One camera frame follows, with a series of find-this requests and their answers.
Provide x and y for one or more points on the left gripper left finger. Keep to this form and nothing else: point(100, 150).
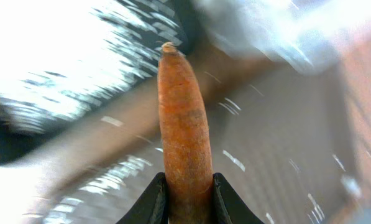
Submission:
point(152, 206)

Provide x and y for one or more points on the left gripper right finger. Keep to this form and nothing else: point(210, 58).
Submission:
point(228, 206)

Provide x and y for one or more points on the orange carrot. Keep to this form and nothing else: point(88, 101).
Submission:
point(185, 139)

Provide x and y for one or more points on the pile of white rice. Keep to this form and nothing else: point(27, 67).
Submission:
point(57, 56)

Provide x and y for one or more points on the clear plastic waste bin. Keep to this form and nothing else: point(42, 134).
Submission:
point(308, 35)

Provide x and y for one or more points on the dark brown serving tray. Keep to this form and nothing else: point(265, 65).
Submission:
point(282, 142)

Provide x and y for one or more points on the black plastic tray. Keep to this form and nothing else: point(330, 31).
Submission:
point(89, 62)

